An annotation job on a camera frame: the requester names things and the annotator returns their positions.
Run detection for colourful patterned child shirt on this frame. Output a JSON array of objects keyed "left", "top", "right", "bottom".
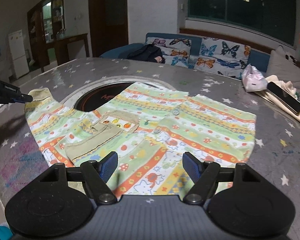
[{"left": 25, "top": 82, "right": 256, "bottom": 197}]

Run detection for white refrigerator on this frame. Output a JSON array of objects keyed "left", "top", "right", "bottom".
[{"left": 8, "top": 30, "right": 29, "bottom": 79}]

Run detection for dark wooden side table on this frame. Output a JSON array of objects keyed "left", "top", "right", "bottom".
[{"left": 37, "top": 33, "right": 90, "bottom": 73}]

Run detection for grey star tablecloth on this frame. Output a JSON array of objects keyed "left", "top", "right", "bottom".
[{"left": 0, "top": 58, "right": 300, "bottom": 239}]

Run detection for black induction cooker plate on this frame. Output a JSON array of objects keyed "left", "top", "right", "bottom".
[{"left": 73, "top": 81, "right": 161, "bottom": 112}]

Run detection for white pink plastic bag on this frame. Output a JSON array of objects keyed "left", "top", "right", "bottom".
[{"left": 242, "top": 64, "right": 268, "bottom": 92}]

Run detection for black smartphone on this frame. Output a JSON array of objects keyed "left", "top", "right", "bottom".
[{"left": 267, "top": 82, "right": 300, "bottom": 115}]

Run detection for white folded cloth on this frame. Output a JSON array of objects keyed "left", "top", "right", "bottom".
[{"left": 256, "top": 75, "right": 300, "bottom": 122}]

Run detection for large butterfly cushion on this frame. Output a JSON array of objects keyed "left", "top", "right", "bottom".
[{"left": 192, "top": 37, "right": 251, "bottom": 80}]

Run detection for small butterfly cushion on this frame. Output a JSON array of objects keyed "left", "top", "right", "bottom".
[{"left": 146, "top": 37, "right": 192, "bottom": 68}]

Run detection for blue sofa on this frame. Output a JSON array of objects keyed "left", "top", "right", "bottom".
[{"left": 99, "top": 32, "right": 300, "bottom": 93}]

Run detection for brown wooden door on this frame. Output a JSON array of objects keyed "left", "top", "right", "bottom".
[{"left": 88, "top": 0, "right": 128, "bottom": 57}]

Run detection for grey pillow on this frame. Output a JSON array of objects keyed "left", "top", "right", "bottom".
[{"left": 266, "top": 46, "right": 300, "bottom": 87}]

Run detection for black backpack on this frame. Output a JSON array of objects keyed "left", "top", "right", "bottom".
[{"left": 127, "top": 44, "right": 165, "bottom": 63}]

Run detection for panda plush toy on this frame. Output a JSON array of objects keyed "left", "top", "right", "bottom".
[{"left": 285, "top": 54, "right": 300, "bottom": 68}]

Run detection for dark green window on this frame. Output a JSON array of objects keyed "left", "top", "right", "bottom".
[{"left": 188, "top": 0, "right": 296, "bottom": 45}]

